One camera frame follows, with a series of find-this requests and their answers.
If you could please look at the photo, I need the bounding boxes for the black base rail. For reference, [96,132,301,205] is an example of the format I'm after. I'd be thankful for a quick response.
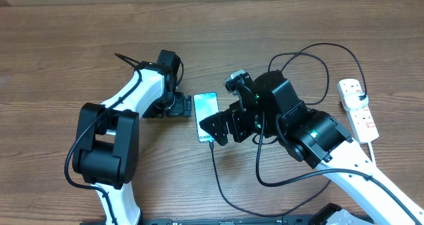
[142,215,312,225]

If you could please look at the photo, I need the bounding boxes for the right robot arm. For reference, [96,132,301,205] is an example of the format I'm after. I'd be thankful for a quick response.
[198,70,423,224]

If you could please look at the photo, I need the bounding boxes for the black USB charging cable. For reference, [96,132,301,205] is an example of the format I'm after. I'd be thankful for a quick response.
[208,42,368,218]

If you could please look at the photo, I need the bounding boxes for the white power strip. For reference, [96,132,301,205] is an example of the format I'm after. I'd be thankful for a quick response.
[337,79,379,144]

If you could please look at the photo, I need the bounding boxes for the white charger plug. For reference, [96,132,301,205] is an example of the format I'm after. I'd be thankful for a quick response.
[341,92,369,111]

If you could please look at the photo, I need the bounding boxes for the blue Galaxy smartphone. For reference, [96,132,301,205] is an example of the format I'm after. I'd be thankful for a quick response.
[193,92,219,143]

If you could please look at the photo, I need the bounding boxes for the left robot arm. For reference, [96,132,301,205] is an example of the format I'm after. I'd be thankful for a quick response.
[64,50,192,224]

